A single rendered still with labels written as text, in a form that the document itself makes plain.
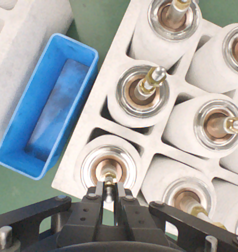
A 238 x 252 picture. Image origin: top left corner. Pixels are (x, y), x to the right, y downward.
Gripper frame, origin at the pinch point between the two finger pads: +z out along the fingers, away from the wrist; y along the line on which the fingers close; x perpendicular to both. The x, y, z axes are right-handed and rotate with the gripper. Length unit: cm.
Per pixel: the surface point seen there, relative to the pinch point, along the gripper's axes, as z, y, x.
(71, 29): 35.2, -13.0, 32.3
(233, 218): 10.2, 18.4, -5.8
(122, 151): 9.7, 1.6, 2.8
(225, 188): 15.5, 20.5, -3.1
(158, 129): 17.1, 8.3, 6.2
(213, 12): 35, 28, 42
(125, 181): 9.6, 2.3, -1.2
